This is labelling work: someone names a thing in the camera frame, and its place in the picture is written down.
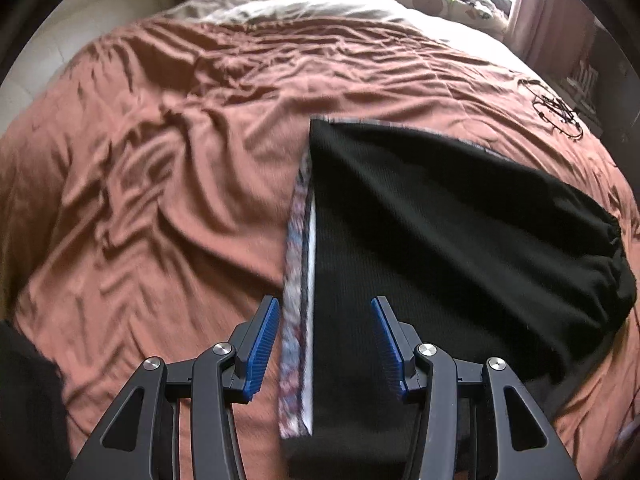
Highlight brown blanket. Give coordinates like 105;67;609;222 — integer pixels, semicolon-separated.
0;12;640;461

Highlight tangled black cable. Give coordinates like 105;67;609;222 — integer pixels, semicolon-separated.
517;77;586;141

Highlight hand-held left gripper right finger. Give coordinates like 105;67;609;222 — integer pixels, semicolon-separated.
370;296;583;480

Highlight cream padded headboard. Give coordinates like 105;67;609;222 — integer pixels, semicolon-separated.
0;0;173;126

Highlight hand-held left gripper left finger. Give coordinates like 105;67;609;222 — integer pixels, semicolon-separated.
65;296;281;480

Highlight black pants with patterned lining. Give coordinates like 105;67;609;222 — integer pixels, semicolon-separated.
276;117;637;480

